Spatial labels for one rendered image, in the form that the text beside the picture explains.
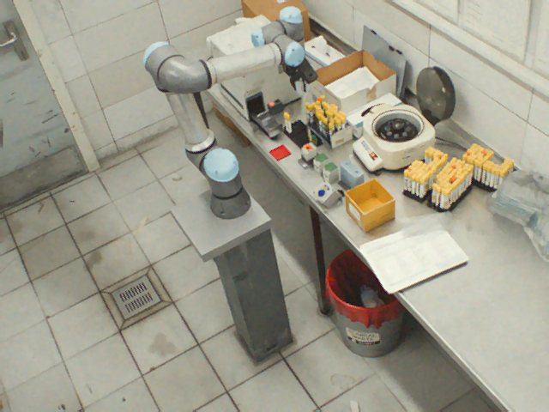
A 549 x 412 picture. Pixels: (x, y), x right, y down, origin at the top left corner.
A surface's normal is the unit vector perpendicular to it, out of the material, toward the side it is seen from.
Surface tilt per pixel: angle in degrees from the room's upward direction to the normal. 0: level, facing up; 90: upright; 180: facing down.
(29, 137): 90
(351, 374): 0
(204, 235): 1
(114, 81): 90
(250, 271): 90
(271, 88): 90
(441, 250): 1
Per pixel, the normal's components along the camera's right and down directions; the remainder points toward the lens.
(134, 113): 0.50, 0.58
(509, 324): -0.13, -0.68
